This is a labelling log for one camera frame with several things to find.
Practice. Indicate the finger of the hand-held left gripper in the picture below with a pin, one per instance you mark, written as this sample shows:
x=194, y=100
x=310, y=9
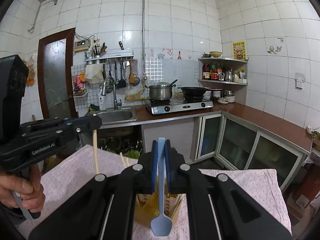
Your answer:
x=75, y=121
x=50, y=133

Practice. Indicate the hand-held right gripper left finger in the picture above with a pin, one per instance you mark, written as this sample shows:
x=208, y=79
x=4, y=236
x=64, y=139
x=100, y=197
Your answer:
x=155, y=165

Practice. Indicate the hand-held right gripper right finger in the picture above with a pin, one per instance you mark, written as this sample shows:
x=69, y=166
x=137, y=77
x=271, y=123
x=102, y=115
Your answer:
x=168, y=165

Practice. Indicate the wooden chopstick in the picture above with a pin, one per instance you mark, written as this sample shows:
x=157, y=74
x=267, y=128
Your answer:
x=123, y=160
x=95, y=150
x=127, y=162

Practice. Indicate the yellow perforated utensil holder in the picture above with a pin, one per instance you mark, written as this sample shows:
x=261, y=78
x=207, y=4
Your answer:
x=147, y=210

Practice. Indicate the blue plastic spoon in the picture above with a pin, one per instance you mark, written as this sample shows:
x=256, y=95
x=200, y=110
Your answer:
x=161, y=226

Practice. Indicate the person's left hand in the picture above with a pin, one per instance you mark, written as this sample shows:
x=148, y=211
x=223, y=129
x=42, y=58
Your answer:
x=15, y=187

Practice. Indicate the hanging orange plastic bag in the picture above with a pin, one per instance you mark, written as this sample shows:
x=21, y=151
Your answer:
x=30, y=72

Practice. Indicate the floral tablecloth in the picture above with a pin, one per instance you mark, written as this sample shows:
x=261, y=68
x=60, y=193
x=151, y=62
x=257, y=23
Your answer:
x=70, y=170

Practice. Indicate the steel sink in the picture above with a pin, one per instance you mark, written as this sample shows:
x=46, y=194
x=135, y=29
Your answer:
x=117, y=116

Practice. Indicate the brown frosted glass door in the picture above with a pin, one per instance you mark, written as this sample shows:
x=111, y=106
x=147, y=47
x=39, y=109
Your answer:
x=57, y=80

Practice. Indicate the steel faucet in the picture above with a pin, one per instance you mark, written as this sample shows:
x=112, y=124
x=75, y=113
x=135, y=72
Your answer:
x=115, y=100

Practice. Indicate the white hanging bag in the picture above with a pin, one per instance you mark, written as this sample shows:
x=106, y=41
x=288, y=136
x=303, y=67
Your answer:
x=93, y=73

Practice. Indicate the steel gas stove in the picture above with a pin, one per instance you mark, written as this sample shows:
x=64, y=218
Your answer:
x=180, y=107

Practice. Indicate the black hanging spatula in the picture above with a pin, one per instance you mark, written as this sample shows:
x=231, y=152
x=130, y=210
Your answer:
x=122, y=82

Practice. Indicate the steel cooking pot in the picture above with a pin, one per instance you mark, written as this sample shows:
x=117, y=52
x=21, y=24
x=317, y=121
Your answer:
x=161, y=92

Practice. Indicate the utensil cup with chopsticks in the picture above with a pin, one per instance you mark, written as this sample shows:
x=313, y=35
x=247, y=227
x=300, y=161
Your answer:
x=97, y=51

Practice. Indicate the brown control box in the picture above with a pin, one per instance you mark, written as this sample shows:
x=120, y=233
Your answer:
x=82, y=45

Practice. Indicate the glass door cabinet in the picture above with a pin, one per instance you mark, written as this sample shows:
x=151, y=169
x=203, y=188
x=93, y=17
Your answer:
x=240, y=140

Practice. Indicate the hanging wooden cutting board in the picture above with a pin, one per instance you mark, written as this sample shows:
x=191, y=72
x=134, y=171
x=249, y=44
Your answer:
x=133, y=71

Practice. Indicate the black wok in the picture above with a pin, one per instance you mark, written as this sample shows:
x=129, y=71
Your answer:
x=193, y=91

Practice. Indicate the black ladle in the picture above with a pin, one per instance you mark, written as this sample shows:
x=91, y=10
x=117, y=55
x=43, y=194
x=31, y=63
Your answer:
x=174, y=82

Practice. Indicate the stack of white bowls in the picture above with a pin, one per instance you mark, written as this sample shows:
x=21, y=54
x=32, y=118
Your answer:
x=228, y=97

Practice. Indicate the brown kitchen counter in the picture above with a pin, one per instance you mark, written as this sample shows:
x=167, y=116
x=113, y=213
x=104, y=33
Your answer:
x=250, y=115

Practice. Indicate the row of sauce bottles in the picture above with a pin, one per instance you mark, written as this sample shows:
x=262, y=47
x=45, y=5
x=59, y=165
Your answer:
x=212, y=73

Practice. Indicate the steel kettle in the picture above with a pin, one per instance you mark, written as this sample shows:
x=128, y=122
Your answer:
x=228, y=77

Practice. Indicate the grey corner shelf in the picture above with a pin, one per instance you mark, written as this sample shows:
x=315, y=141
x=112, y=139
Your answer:
x=225, y=59

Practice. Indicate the beige bowl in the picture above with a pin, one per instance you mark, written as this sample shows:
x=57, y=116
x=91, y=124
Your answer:
x=215, y=54

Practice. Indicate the steel wall rack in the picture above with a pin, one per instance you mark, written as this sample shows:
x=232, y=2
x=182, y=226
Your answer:
x=110, y=57

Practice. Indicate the thin wall conduit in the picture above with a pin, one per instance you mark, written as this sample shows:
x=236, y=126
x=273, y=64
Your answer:
x=37, y=12

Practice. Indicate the steel wall pipe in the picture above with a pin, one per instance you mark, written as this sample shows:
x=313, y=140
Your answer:
x=143, y=30

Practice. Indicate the yellow wall poster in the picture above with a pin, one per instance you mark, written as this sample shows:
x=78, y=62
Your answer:
x=239, y=51

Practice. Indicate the wall sticker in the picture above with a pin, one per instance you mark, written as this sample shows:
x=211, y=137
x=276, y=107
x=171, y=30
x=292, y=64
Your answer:
x=271, y=49

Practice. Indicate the white wall socket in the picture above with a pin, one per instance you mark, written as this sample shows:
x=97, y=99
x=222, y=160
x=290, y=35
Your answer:
x=300, y=80

